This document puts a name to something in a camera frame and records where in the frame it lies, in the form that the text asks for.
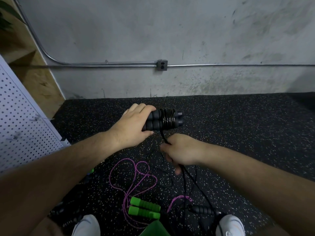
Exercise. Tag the person's right hand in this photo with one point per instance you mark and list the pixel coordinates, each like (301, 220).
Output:
(183, 150)

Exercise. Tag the person's left hand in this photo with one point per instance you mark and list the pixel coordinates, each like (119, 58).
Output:
(129, 127)

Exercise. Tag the white pegboard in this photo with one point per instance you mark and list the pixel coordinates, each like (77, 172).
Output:
(22, 120)

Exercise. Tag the person's left forearm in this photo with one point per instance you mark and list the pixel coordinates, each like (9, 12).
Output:
(44, 184)

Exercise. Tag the person's right forearm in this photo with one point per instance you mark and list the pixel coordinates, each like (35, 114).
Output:
(266, 184)

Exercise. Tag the grey electrical junction box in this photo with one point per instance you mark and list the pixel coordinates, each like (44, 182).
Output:
(161, 64)

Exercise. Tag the metal conduit pipe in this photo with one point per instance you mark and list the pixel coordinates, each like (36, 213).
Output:
(98, 64)

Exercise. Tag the white right shoe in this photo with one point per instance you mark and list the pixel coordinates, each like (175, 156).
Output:
(230, 225)

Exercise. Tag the white shoe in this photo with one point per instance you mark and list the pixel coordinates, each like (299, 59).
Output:
(230, 225)
(86, 226)

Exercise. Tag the white left shoe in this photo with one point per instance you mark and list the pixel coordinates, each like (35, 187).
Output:
(86, 226)

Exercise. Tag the green potted plant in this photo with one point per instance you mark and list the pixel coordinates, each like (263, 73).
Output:
(7, 19)

